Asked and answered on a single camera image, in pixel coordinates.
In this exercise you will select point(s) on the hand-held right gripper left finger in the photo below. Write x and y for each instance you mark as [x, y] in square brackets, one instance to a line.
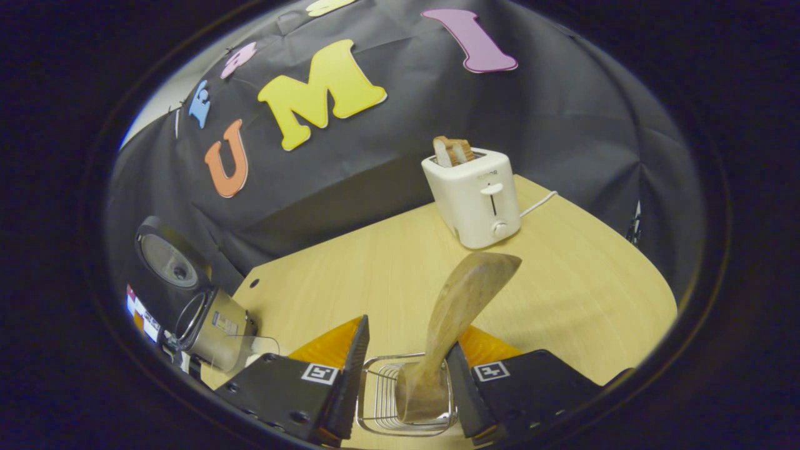
[350, 387]

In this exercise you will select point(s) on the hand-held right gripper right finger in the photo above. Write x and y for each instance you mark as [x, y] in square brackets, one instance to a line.
[465, 400]

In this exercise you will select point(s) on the wooden spoon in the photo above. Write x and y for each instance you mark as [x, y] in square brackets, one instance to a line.
[462, 300]

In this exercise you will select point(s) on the black silver rice cooker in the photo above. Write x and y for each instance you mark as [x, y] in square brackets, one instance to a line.
[219, 325]

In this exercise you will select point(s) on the clear plastic container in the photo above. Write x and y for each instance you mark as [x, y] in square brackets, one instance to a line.
[262, 347]

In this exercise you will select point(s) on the white toaster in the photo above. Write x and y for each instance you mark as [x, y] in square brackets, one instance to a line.
[475, 200]

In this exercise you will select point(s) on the computer monitor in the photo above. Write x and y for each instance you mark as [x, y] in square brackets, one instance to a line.
[142, 315]

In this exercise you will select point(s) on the pale bread slice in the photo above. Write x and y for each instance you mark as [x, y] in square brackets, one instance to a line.
[442, 152]

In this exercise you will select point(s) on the black backdrop cloth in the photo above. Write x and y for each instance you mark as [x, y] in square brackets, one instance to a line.
[406, 125]

